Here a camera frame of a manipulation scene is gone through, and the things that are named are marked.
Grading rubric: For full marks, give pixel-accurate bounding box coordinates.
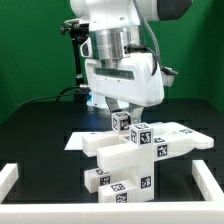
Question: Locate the white tag cube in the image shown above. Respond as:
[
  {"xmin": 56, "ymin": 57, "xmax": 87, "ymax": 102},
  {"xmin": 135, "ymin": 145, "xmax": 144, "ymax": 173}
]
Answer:
[
  {"xmin": 130, "ymin": 122, "xmax": 154, "ymax": 146},
  {"xmin": 112, "ymin": 111, "xmax": 131, "ymax": 133}
]

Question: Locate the rear camera on stand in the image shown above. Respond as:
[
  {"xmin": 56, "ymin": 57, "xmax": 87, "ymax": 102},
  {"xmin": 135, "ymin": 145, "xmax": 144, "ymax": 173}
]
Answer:
[{"xmin": 60, "ymin": 18, "xmax": 89, "ymax": 86}]

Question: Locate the white U-shaped fence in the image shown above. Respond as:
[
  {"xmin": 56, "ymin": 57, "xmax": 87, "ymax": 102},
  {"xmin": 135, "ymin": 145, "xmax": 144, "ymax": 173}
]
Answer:
[{"xmin": 0, "ymin": 160, "xmax": 224, "ymax": 224}]

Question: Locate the black cable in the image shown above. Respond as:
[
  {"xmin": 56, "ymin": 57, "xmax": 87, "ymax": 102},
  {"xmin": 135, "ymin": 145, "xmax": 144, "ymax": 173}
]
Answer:
[{"xmin": 13, "ymin": 85, "xmax": 89, "ymax": 113}]

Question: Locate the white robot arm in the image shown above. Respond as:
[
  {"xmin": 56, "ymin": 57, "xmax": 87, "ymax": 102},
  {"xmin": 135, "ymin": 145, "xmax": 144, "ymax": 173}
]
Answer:
[{"xmin": 70, "ymin": 0, "xmax": 193, "ymax": 123}]

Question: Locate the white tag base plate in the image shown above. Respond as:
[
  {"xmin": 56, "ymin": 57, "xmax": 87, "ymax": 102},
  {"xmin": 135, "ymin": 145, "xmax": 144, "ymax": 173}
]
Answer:
[{"xmin": 65, "ymin": 132, "xmax": 111, "ymax": 152}]

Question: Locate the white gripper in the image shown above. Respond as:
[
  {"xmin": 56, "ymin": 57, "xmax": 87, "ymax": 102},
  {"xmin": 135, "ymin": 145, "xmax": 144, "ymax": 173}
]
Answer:
[{"xmin": 85, "ymin": 53, "xmax": 164, "ymax": 124}]

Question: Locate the white chair seat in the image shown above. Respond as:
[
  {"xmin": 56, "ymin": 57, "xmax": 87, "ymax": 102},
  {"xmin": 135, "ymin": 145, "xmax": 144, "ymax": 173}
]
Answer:
[{"xmin": 96, "ymin": 156, "xmax": 156, "ymax": 202}]

